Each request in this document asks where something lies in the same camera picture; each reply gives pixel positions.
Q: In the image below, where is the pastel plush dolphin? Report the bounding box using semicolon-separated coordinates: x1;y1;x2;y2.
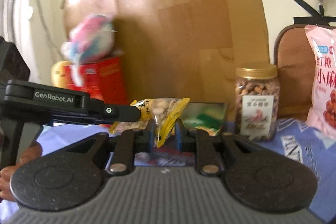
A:
60;14;124;86

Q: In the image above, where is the blue printed cloth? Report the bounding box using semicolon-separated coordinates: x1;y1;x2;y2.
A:
34;119;336;224

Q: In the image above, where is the yellow nut snack packet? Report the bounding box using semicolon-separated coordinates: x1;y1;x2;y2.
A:
109;97;191;148

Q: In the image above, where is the wooden board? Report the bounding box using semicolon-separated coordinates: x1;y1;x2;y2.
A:
62;0;271;122

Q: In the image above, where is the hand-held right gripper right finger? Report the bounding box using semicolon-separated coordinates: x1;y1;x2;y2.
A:
175;119;267;177

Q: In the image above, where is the red gift box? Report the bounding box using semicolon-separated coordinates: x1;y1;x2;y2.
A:
64;56;129;106

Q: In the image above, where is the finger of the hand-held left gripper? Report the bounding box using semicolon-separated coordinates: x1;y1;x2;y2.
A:
104;105;141;124

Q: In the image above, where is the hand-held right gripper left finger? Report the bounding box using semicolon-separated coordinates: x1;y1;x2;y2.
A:
62;120;156;177

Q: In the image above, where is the large pink snack bag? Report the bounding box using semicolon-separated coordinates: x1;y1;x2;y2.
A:
304;25;336;139

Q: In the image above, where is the black tape cross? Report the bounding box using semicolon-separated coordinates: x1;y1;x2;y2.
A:
293;0;336;25

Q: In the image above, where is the brown chair back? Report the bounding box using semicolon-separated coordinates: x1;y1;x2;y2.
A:
273;24;336;122

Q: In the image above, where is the person's left hand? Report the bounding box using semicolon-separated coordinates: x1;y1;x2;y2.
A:
0;142;43;203

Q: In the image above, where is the yellow plush duck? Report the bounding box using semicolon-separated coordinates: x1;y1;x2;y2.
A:
51;61;72;88

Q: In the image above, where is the black printed cardboard box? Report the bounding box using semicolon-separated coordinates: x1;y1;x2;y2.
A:
181;102;229;136

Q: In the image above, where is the clear nut jar gold lid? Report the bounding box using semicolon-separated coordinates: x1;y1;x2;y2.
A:
235;64;279;142

